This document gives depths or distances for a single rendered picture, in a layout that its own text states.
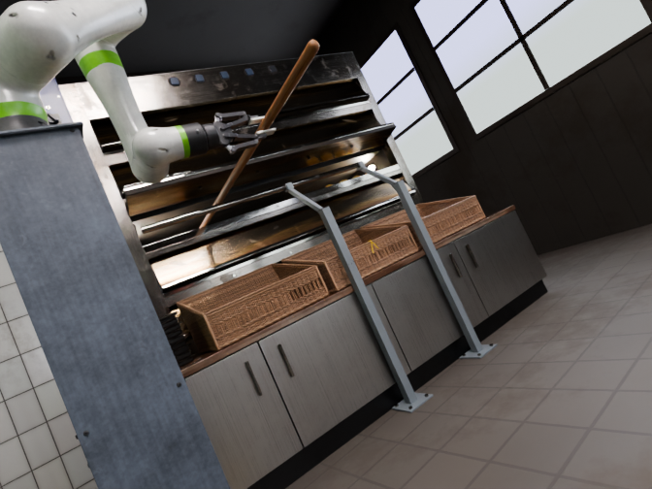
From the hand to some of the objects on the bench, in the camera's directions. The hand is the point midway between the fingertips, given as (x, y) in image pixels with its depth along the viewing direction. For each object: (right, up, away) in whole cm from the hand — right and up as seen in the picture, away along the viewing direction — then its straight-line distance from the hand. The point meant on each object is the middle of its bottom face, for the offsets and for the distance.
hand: (262, 126), depth 128 cm
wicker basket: (-10, -77, +59) cm, 97 cm away
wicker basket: (+38, -57, +89) cm, 112 cm away
